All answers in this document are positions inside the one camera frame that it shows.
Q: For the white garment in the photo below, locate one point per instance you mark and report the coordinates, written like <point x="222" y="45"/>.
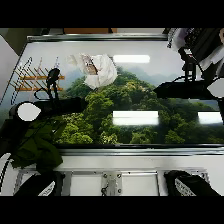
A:
<point x="101" y="73"/>

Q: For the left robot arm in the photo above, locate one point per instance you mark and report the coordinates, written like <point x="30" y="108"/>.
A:
<point x="63" y="106"/>

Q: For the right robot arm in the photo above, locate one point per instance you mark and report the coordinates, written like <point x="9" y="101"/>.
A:
<point x="186" y="90"/>

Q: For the dark green garment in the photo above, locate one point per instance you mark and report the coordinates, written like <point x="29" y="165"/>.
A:
<point x="38" y="146"/>

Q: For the silver frame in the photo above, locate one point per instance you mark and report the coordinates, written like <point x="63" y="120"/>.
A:
<point x="133" y="151"/>

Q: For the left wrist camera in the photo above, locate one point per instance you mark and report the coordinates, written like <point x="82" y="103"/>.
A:
<point x="53" y="75"/>

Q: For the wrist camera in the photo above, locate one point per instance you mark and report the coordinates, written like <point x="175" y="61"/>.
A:
<point x="53" y="75"/>
<point x="188" y="65"/>

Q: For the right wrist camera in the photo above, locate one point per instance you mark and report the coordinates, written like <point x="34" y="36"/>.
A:
<point x="188" y="65"/>

